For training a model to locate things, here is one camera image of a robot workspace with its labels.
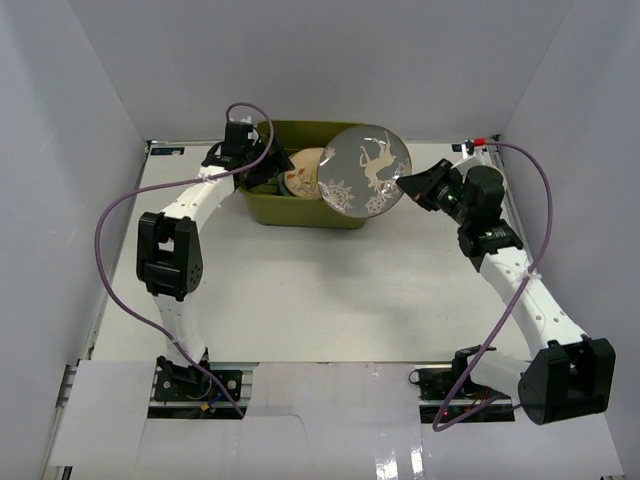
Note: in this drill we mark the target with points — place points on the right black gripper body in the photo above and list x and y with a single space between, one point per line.
451 198

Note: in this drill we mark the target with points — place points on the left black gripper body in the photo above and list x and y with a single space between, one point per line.
261 163

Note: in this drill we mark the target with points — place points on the cream bird pattern plate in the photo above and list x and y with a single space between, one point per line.
302 181

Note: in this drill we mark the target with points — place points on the grey reindeer plate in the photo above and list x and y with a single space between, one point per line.
358 170

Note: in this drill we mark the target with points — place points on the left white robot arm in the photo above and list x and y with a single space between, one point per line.
169 258

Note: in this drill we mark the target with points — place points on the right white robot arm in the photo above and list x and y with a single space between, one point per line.
569 374

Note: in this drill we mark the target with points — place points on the olive green plastic bin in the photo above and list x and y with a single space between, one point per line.
266 203

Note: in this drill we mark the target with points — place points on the left blue label sticker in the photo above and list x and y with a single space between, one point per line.
167 151

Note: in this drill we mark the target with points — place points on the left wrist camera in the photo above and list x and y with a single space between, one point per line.
245 120

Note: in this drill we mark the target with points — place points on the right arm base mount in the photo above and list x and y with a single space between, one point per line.
434 381

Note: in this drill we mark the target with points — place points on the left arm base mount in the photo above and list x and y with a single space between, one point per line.
185 393

